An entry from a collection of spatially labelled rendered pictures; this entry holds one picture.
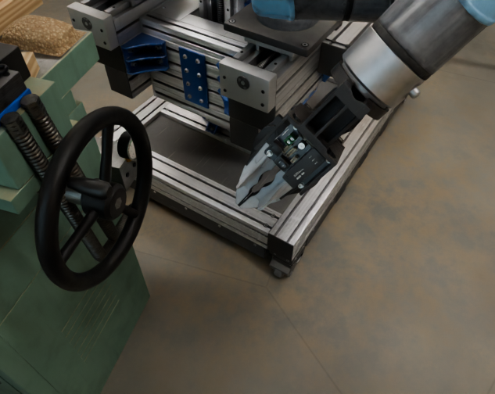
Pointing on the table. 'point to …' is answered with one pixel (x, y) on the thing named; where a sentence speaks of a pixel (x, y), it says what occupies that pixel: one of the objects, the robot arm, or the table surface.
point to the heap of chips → (41, 35)
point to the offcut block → (31, 63)
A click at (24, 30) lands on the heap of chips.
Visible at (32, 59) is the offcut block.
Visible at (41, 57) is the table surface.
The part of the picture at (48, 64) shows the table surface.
